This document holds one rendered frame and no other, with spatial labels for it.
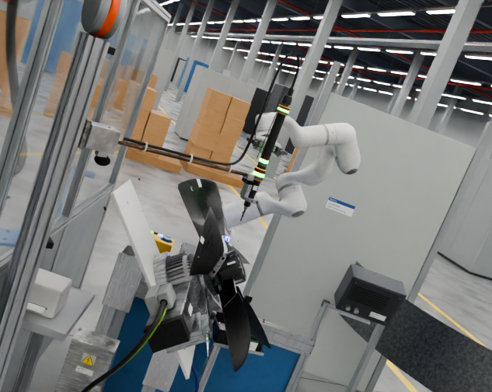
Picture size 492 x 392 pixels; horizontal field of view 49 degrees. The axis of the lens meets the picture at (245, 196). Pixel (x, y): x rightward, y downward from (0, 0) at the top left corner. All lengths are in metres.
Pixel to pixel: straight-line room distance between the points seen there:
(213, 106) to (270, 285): 6.49
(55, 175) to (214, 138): 8.68
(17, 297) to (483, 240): 10.46
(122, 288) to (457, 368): 2.20
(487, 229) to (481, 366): 8.23
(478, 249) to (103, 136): 10.42
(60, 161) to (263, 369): 1.48
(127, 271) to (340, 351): 2.63
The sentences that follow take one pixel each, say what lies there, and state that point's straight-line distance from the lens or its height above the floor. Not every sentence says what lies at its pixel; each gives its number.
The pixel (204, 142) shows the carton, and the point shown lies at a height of 0.61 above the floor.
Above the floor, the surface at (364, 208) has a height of 1.33.
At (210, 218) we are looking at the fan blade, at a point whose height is 1.40.
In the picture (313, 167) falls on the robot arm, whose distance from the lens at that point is 2.55.
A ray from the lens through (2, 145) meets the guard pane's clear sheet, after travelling 1.60.
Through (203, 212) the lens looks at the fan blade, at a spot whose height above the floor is 1.35.
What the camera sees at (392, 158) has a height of 1.73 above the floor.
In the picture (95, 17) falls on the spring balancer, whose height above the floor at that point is 1.85.
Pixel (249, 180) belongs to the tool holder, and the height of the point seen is 1.52.
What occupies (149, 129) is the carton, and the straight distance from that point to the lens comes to 9.56.
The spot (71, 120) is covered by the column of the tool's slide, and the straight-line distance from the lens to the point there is 1.57.
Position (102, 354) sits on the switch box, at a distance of 1.96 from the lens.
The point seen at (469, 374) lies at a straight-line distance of 3.50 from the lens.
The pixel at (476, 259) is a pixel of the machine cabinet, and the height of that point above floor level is 0.32.
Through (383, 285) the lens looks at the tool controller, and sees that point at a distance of 2.48.
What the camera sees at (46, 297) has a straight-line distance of 1.96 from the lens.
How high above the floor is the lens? 1.82
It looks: 11 degrees down
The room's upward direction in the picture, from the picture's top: 21 degrees clockwise
